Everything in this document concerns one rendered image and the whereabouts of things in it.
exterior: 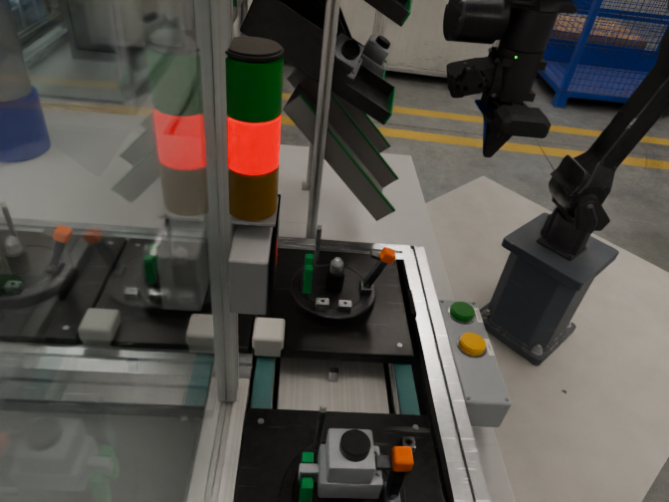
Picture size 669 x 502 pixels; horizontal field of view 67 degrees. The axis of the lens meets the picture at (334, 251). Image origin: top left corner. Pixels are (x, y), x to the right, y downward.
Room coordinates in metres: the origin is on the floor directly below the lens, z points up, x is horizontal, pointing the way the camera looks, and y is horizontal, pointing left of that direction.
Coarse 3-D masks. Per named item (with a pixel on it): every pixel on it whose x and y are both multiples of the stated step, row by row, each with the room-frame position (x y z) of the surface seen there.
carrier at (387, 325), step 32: (320, 224) 0.67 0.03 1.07; (288, 256) 0.70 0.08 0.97; (320, 256) 0.72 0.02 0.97; (352, 256) 0.73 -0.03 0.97; (288, 288) 0.62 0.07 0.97; (320, 288) 0.61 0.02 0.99; (352, 288) 0.62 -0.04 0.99; (384, 288) 0.65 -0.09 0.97; (256, 320) 0.52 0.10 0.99; (288, 320) 0.55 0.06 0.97; (320, 320) 0.55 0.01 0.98; (352, 320) 0.56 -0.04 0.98; (384, 320) 0.58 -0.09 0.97; (256, 352) 0.49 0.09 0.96; (288, 352) 0.49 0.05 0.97; (320, 352) 0.50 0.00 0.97; (352, 352) 0.50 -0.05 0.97; (384, 352) 0.51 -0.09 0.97
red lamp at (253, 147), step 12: (228, 120) 0.40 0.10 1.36; (276, 120) 0.41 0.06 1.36; (228, 132) 0.40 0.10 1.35; (240, 132) 0.39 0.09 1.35; (252, 132) 0.39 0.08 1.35; (264, 132) 0.40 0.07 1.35; (276, 132) 0.41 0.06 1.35; (228, 144) 0.40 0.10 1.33; (240, 144) 0.39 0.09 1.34; (252, 144) 0.39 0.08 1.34; (264, 144) 0.40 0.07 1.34; (276, 144) 0.41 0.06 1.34; (228, 156) 0.40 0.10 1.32; (240, 156) 0.39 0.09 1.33; (252, 156) 0.39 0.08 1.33; (264, 156) 0.40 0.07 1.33; (276, 156) 0.41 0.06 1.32; (240, 168) 0.39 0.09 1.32; (252, 168) 0.39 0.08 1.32; (264, 168) 0.40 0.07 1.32
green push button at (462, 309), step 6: (456, 306) 0.63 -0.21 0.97; (462, 306) 0.63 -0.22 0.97; (468, 306) 0.64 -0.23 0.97; (450, 312) 0.62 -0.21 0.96; (456, 312) 0.62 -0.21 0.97; (462, 312) 0.62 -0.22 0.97; (468, 312) 0.62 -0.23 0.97; (474, 312) 0.62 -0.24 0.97; (456, 318) 0.61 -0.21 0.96; (462, 318) 0.61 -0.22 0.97; (468, 318) 0.61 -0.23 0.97
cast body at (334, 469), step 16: (336, 432) 0.29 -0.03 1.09; (352, 432) 0.29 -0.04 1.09; (368, 432) 0.30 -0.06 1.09; (320, 448) 0.29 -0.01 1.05; (336, 448) 0.28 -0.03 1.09; (352, 448) 0.27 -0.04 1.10; (368, 448) 0.28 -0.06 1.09; (304, 464) 0.28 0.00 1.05; (320, 464) 0.28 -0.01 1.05; (336, 464) 0.26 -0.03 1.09; (352, 464) 0.26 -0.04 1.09; (368, 464) 0.26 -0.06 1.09; (320, 480) 0.26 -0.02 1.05; (336, 480) 0.26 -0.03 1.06; (352, 480) 0.26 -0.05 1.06; (368, 480) 0.26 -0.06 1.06; (320, 496) 0.26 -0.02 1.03; (336, 496) 0.26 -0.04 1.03; (352, 496) 0.26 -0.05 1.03; (368, 496) 0.26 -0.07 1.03
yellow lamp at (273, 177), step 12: (276, 168) 0.41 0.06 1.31; (240, 180) 0.39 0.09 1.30; (252, 180) 0.39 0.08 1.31; (264, 180) 0.40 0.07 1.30; (276, 180) 0.41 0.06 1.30; (240, 192) 0.39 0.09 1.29; (252, 192) 0.39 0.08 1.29; (264, 192) 0.40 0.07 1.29; (276, 192) 0.41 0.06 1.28; (240, 204) 0.39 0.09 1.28; (252, 204) 0.39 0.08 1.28; (264, 204) 0.40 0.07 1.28; (276, 204) 0.41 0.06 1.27; (240, 216) 0.39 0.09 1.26; (252, 216) 0.39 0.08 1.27; (264, 216) 0.40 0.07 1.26
